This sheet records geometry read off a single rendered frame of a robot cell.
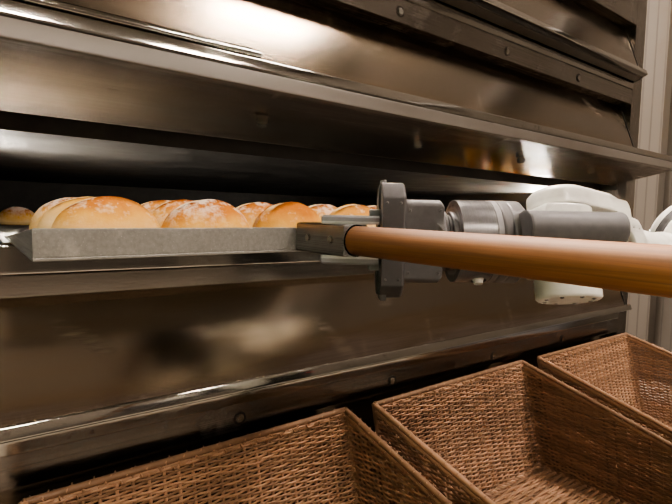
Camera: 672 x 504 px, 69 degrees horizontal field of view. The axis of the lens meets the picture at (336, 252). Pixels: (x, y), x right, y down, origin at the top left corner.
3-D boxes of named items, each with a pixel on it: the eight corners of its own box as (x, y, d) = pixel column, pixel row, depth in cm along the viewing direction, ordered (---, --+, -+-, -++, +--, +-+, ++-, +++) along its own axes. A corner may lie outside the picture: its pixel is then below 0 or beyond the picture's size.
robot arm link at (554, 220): (472, 215, 58) (566, 217, 59) (478, 305, 55) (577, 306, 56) (509, 177, 47) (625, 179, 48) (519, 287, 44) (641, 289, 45)
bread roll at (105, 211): (150, 248, 54) (150, 197, 53) (170, 253, 49) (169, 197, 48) (45, 250, 48) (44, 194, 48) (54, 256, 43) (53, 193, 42)
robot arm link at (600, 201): (512, 197, 56) (591, 215, 62) (519, 274, 54) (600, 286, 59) (561, 177, 50) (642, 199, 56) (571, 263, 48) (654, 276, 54)
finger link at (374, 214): (321, 222, 53) (377, 224, 54) (321, 223, 50) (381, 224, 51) (321, 208, 53) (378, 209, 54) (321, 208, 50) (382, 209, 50)
